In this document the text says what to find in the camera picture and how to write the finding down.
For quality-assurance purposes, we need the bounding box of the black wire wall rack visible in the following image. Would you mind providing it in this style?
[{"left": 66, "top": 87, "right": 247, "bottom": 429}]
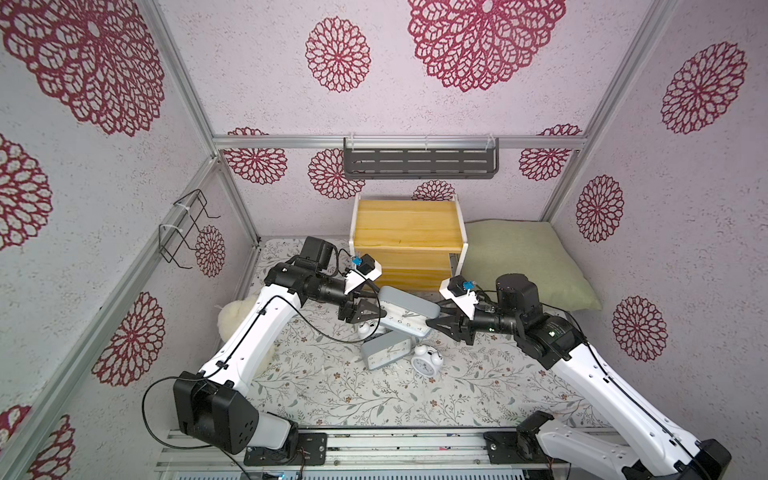
[{"left": 157, "top": 188, "right": 219, "bottom": 270}]

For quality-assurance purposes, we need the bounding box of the grey wall-mounted metal shelf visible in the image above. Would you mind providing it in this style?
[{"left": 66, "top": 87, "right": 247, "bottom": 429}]
[{"left": 342, "top": 138, "right": 500, "bottom": 180}]

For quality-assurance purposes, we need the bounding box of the green pillow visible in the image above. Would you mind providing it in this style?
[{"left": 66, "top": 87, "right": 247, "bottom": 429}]
[{"left": 461, "top": 220, "right": 602, "bottom": 311}]

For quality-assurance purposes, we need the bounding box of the wooden two-tier white-frame shelf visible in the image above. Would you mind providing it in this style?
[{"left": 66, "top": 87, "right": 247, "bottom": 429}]
[{"left": 349, "top": 194, "right": 469, "bottom": 292}]

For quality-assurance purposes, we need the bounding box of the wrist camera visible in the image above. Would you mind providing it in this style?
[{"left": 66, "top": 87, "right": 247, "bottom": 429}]
[
  {"left": 344, "top": 254, "right": 383, "bottom": 294},
  {"left": 439, "top": 275, "right": 479, "bottom": 320}
]

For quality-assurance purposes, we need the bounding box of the white plush teddy bear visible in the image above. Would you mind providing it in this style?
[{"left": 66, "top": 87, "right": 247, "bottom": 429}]
[{"left": 217, "top": 295, "right": 276, "bottom": 376}]

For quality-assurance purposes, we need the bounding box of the grey square alarm clock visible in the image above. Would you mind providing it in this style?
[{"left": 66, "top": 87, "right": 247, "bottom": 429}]
[
  {"left": 361, "top": 331, "right": 415, "bottom": 371},
  {"left": 378, "top": 286, "right": 441, "bottom": 339}
]

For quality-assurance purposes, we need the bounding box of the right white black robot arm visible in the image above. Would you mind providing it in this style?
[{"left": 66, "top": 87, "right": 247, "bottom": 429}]
[{"left": 427, "top": 274, "right": 732, "bottom": 479}]

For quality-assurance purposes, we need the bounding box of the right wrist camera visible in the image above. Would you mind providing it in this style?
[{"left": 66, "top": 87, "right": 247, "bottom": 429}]
[{"left": 439, "top": 275, "right": 479, "bottom": 320}]

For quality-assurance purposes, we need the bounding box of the white twin-bell alarm clock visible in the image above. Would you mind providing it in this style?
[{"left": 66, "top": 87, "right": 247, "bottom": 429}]
[
  {"left": 411, "top": 345, "right": 444, "bottom": 378},
  {"left": 357, "top": 321, "right": 377, "bottom": 340}
]

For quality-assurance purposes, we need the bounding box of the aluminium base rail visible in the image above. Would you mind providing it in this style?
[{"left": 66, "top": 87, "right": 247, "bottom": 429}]
[{"left": 154, "top": 421, "right": 639, "bottom": 479}]

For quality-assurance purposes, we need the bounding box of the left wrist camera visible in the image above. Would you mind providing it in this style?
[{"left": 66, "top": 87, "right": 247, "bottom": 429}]
[{"left": 344, "top": 254, "right": 383, "bottom": 294}]

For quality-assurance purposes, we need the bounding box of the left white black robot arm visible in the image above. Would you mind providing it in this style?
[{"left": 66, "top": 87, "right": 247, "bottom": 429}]
[{"left": 173, "top": 237, "right": 382, "bottom": 459}]

